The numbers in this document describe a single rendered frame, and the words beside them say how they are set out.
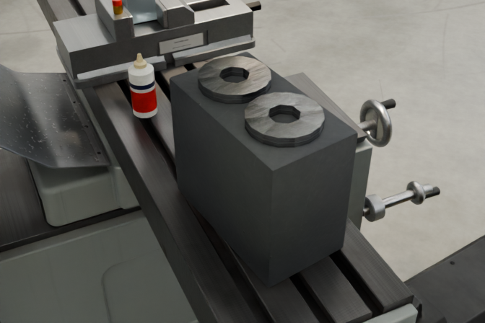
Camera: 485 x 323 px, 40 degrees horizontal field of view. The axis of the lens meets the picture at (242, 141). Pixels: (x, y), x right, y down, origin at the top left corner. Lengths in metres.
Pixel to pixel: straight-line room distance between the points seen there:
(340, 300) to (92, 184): 0.52
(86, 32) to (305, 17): 2.31
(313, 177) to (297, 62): 2.32
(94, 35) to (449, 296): 0.79
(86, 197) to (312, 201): 0.52
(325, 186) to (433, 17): 2.83
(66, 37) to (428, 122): 1.83
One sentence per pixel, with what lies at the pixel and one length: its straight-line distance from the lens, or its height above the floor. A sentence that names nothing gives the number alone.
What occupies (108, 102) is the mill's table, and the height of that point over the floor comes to 0.93.
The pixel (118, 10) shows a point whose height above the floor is 1.05.
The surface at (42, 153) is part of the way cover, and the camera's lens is 1.12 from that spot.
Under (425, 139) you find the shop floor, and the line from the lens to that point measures 2.66.
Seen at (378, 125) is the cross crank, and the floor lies 0.64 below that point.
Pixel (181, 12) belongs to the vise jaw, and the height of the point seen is 1.03.
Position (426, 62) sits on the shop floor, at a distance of 3.15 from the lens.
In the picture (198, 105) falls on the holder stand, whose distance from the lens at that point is 0.79.
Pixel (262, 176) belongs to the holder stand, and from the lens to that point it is 0.71.
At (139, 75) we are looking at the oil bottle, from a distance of 1.05.
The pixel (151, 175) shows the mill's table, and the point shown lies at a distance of 0.98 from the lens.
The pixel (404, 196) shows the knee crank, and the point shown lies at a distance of 1.59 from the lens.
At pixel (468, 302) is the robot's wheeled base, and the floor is 0.59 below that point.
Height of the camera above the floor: 1.56
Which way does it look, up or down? 38 degrees down
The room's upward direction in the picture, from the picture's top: straight up
